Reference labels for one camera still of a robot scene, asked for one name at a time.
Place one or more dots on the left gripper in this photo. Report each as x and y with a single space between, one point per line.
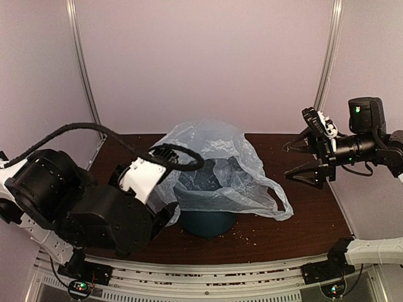
164 217

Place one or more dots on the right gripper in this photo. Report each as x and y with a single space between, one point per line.
326 157

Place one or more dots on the translucent blue plastic trash bag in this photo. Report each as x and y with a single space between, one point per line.
231 180

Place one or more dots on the teal plastic trash bin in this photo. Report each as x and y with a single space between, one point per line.
207 224

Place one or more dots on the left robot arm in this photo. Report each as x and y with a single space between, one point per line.
65 210

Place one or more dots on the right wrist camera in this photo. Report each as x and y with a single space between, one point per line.
321 126

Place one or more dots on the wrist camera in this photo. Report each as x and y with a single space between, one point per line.
321 126
140 178

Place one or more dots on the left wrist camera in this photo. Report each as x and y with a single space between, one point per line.
140 178

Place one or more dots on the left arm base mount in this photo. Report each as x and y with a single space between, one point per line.
81 284

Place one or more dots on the right aluminium frame post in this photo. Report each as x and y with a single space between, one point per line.
331 52

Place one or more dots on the aluminium frame post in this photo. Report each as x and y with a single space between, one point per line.
331 52
83 71

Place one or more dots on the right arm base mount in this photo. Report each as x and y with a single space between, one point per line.
329 276

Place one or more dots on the left aluminium frame post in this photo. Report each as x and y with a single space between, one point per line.
83 71

